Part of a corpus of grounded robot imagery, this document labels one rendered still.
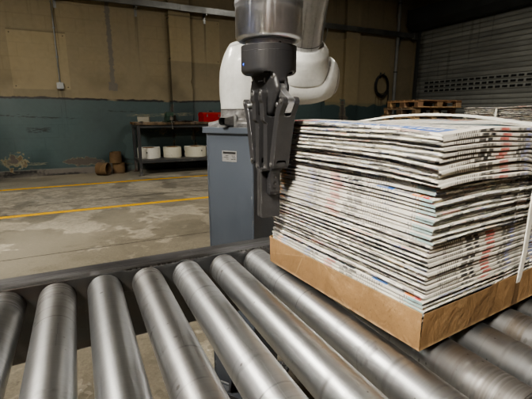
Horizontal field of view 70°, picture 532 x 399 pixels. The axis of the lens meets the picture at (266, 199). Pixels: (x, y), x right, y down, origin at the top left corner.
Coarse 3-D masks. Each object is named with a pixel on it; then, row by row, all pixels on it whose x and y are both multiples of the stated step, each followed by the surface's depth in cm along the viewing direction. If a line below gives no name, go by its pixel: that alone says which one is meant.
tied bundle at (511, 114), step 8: (464, 112) 156; (472, 112) 152; (480, 112) 148; (488, 112) 143; (496, 112) 138; (504, 112) 136; (512, 112) 132; (520, 112) 129; (528, 112) 126; (520, 120) 129; (528, 120) 127
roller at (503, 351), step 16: (448, 336) 46; (464, 336) 44; (480, 336) 43; (496, 336) 42; (480, 352) 42; (496, 352) 41; (512, 352) 40; (528, 352) 39; (512, 368) 39; (528, 368) 38; (528, 384) 38
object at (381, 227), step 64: (320, 128) 47; (384, 128) 39; (448, 128) 37; (512, 128) 39; (320, 192) 50; (384, 192) 40; (448, 192) 36; (512, 192) 42; (320, 256) 51; (384, 256) 42; (448, 256) 39
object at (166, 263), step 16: (256, 240) 74; (144, 256) 66; (160, 256) 66; (176, 256) 66; (192, 256) 66; (208, 256) 66; (240, 256) 69; (48, 272) 59; (64, 272) 59; (80, 272) 59; (96, 272) 59; (112, 272) 59; (128, 272) 60; (208, 272) 67; (0, 288) 54; (16, 288) 54; (32, 288) 55; (80, 288) 57; (128, 288) 61; (176, 288) 64; (32, 304) 55; (80, 304) 58; (128, 304) 61; (32, 320) 55; (80, 320) 58; (192, 320) 67; (80, 336) 59; (16, 352) 55
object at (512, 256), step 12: (528, 156) 42; (528, 168) 43; (528, 180) 44; (528, 192) 45; (516, 204) 44; (528, 204) 45; (516, 216) 44; (516, 228) 46; (516, 240) 46; (516, 252) 47; (504, 264) 45; (516, 264) 47; (528, 264) 49; (504, 276) 46
